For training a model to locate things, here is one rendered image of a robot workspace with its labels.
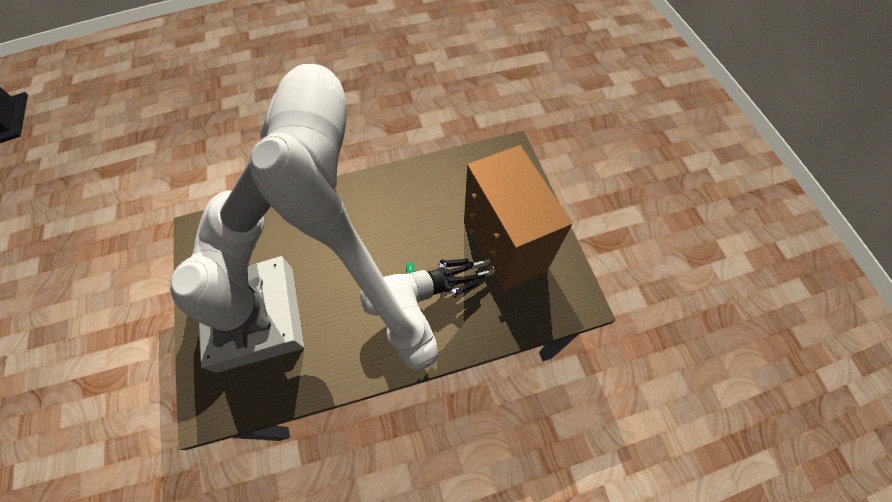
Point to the brown wooden drawer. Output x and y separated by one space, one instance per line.
497 274
474 230
475 214
481 200
500 234
496 251

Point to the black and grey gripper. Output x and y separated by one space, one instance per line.
450 280

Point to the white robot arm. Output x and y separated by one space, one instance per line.
297 176

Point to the orange-brown wooden chest of drawers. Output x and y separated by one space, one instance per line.
527 209

